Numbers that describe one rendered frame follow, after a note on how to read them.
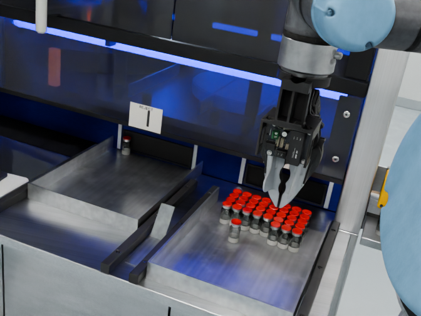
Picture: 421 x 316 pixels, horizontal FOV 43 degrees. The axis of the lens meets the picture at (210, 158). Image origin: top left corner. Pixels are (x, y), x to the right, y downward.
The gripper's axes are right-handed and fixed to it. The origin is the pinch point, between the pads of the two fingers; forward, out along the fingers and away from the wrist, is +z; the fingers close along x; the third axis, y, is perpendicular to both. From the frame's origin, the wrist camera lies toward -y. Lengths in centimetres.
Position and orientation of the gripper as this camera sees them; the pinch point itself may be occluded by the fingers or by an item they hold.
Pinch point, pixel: (280, 197)
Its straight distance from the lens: 82.5
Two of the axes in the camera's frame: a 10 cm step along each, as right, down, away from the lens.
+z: -1.3, 9.1, 4.0
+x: 9.2, 2.6, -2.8
